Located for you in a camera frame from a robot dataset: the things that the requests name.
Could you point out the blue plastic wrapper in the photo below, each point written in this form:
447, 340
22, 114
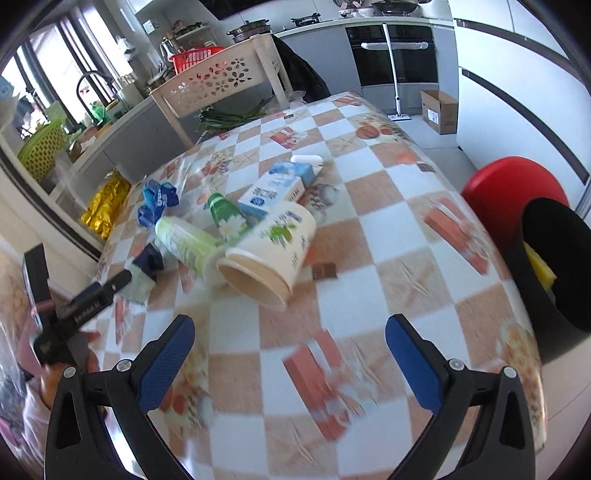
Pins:
159, 198

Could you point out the black range hood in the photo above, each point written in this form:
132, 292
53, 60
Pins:
231, 7

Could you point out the kitchen window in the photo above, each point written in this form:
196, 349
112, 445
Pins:
51, 60

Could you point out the black kitchen faucet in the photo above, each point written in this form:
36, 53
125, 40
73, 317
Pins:
85, 76

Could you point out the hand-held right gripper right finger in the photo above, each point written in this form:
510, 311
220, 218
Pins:
415, 364

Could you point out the blue white milk carton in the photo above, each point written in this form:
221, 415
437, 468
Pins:
272, 189

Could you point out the red round plastic stool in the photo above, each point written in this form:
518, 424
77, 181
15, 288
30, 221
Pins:
503, 184

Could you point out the red plastic basket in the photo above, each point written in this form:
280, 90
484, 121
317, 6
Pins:
194, 56

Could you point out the yellow foam fruit net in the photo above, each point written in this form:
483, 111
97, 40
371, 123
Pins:
542, 270

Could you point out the white upright mop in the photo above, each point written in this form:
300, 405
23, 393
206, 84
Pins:
391, 69

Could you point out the black jacket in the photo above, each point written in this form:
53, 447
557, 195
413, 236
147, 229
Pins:
300, 74

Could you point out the white refrigerator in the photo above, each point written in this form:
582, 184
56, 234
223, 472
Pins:
508, 115

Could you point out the green daisy print bottle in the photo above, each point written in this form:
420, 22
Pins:
226, 217

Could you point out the gold foil bag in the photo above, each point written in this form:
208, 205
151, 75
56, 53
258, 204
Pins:
106, 203

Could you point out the cream cutout back chair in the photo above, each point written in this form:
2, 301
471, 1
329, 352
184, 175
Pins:
212, 76

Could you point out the green dish soap bottle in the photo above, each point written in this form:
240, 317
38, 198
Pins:
99, 113

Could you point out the person's left hand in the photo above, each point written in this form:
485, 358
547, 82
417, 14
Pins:
93, 337

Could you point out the light green plastic bottle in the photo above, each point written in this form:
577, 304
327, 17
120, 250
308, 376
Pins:
184, 242

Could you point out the small cardboard box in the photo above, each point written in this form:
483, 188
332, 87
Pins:
438, 113

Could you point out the green onions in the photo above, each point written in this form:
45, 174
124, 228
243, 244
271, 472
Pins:
226, 117

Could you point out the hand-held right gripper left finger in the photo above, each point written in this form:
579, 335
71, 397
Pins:
166, 364

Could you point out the white kitchen counter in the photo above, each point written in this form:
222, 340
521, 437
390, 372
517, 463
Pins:
323, 28

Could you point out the black built-in oven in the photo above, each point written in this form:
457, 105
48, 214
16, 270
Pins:
411, 64

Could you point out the black round bin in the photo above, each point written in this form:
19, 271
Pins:
521, 286

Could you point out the lime green plastic basket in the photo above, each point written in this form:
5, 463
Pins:
41, 152

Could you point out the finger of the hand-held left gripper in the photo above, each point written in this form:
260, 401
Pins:
115, 280
150, 261

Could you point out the checkered floral tablecloth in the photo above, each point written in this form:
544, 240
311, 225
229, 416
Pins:
392, 230

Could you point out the cream paper cup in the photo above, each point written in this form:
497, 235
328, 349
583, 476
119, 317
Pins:
272, 249

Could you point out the steel steamer pot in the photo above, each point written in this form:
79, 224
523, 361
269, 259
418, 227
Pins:
249, 28

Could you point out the black wok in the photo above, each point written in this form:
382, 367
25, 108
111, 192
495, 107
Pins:
397, 5

